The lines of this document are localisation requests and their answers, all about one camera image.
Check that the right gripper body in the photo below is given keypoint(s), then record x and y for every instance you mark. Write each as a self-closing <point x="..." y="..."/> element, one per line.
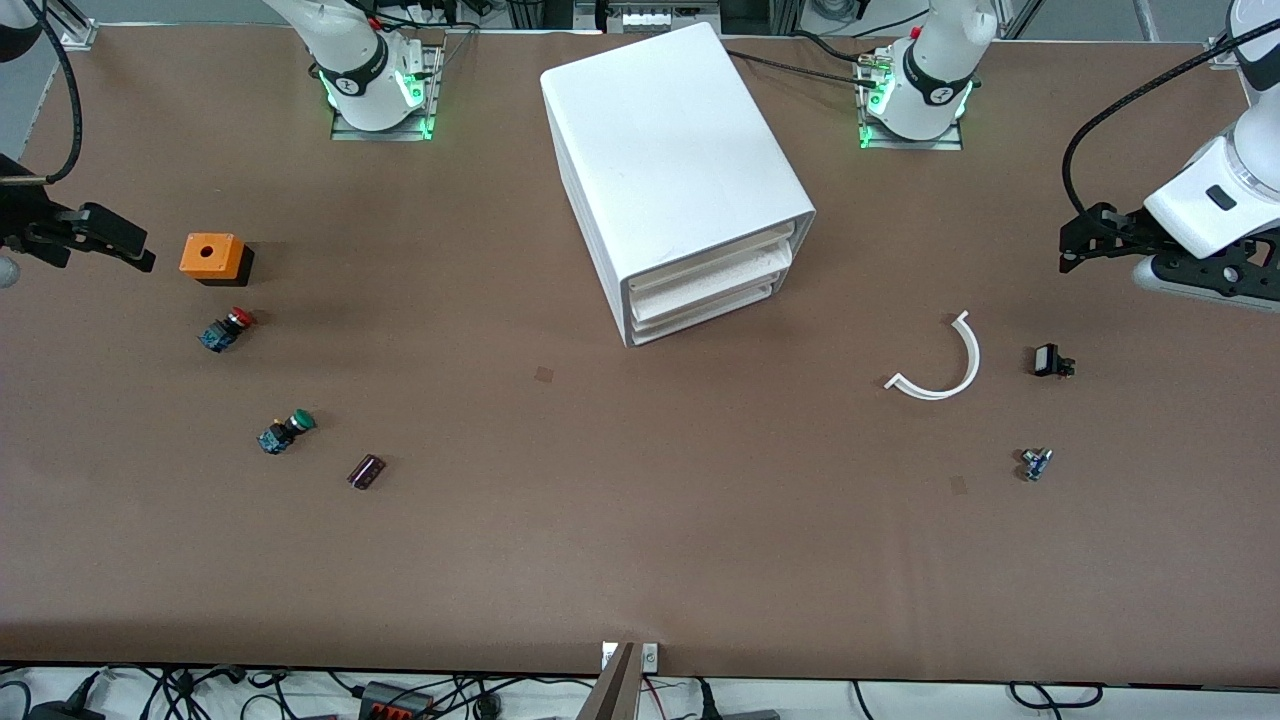
<point x="22" y="217"/>

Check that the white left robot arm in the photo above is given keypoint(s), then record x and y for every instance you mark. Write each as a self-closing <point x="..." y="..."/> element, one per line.
<point x="930" y="90"/>

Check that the red push button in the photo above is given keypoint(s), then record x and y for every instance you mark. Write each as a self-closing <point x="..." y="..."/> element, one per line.
<point x="225" y="330"/>

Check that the green push button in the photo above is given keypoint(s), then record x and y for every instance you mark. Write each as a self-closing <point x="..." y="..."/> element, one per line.
<point x="285" y="432"/>

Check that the orange box with hole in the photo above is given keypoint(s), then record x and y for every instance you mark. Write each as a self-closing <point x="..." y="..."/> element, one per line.
<point x="210" y="255"/>

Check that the white curved plastic piece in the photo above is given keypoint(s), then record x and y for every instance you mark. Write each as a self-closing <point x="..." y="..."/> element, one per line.
<point x="972" y="360"/>

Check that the small blue potentiometer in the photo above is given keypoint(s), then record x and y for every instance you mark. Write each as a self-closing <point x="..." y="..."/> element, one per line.
<point x="1035" y="465"/>

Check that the dark purple capacitor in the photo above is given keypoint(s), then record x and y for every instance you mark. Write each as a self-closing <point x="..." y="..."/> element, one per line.
<point x="366" y="472"/>

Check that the black power adapter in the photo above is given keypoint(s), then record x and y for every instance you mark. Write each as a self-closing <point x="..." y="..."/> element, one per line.
<point x="65" y="712"/>

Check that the black power strip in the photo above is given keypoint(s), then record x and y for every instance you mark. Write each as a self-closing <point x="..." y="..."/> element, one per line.
<point x="395" y="702"/>

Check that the brown table mat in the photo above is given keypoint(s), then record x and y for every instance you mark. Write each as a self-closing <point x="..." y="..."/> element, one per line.
<point x="640" y="550"/>

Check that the small black switch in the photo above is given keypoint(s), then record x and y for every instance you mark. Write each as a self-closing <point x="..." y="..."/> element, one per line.
<point x="1048" y="360"/>

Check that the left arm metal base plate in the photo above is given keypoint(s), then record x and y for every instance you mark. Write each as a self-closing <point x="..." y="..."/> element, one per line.
<point x="910" y="144"/>

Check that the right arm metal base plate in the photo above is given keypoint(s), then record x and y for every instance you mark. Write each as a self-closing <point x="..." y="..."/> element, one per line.
<point x="380" y="134"/>

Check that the white mounting bracket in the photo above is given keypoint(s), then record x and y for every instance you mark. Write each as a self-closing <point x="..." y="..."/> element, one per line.
<point x="650" y="656"/>

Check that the brown angled post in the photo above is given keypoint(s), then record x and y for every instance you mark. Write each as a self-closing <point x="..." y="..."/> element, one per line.
<point x="612" y="690"/>

